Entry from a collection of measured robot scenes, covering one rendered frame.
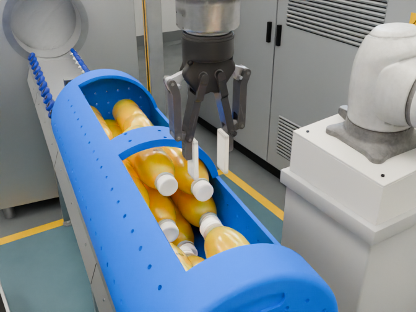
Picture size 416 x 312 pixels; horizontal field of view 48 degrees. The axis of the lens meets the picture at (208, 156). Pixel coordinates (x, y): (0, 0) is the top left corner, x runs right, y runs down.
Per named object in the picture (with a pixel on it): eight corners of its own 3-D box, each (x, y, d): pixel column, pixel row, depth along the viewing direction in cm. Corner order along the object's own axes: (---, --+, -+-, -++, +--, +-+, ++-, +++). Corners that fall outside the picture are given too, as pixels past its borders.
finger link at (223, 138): (216, 129, 76) (221, 127, 77) (216, 166, 80) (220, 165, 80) (225, 136, 74) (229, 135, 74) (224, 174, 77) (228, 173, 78)
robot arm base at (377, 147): (366, 107, 129) (369, 88, 126) (434, 143, 112) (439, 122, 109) (312, 125, 122) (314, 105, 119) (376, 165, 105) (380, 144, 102)
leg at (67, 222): (72, 220, 274) (56, 121, 244) (74, 225, 269) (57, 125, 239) (62, 221, 272) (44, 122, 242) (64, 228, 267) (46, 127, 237)
